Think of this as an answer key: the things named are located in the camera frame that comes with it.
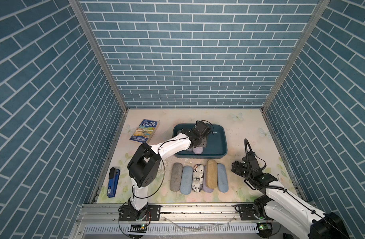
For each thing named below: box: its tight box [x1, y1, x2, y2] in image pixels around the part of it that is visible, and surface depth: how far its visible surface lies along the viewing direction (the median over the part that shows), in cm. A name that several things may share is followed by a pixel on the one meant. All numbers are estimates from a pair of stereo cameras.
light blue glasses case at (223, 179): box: [216, 163, 229, 193], surface depth 85 cm
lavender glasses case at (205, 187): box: [202, 164, 214, 193], surface depth 81 cm
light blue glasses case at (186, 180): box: [180, 165, 194, 195], surface depth 83 cm
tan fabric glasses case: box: [205, 159, 218, 189], surface depth 82 cm
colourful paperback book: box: [129, 119, 160, 144], surface depth 107 cm
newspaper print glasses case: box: [191, 163, 205, 194], surface depth 84 cm
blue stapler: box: [106, 167, 121, 198], surface depth 82 cm
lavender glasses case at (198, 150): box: [192, 146, 204, 155], surface depth 88 cm
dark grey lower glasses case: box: [169, 162, 183, 193], surface depth 84 cm
